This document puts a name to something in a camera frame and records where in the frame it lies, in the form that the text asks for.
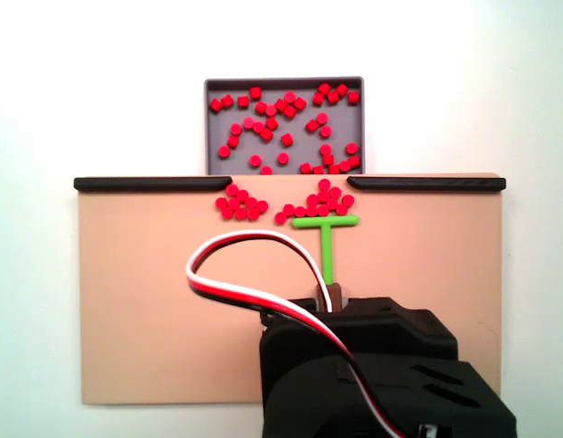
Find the red cylindrical granule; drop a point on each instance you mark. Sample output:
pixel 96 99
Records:
pixel 341 90
pixel 313 199
pixel 283 158
pixel 345 165
pixel 271 123
pixel 233 141
pixel 287 139
pixel 289 97
pixel 323 196
pixel 351 148
pixel 242 194
pixel 281 104
pixel 300 211
pixel 311 211
pixel 232 187
pixel 234 202
pixel 318 170
pixel 266 134
pixel 262 206
pixel 224 151
pixel 215 105
pixel 243 101
pixel 222 202
pixel 305 167
pixel 334 169
pixel 248 122
pixel 333 97
pixel 299 103
pixel 258 127
pixel 280 217
pixel 288 209
pixel 289 111
pixel 266 170
pixel 327 159
pixel 251 201
pixel 260 107
pixel 253 213
pixel 255 160
pixel 312 125
pixel 326 131
pixel 226 101
pixel 332 203
pixel 241 213
pixel 236 129
pixel 341 209
pixel 353 97
pixel 322 118
pixel 325 149
pixel 348 200
pixel 255 92
pixel 353 160
pixel 226 212
pixel 324 184
pixel 270 110
pixel 335 192
pixel 318 98
pixel 322 210
pixel 324 88

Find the beige flat board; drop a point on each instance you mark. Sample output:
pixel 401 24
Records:
pixel 135 296

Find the grey rectangular tray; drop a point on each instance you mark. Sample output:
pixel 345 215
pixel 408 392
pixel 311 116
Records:
pixel 304 146

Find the black edge rail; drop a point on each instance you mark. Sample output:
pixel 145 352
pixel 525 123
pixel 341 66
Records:
pixel 427 183
pixel 149 184

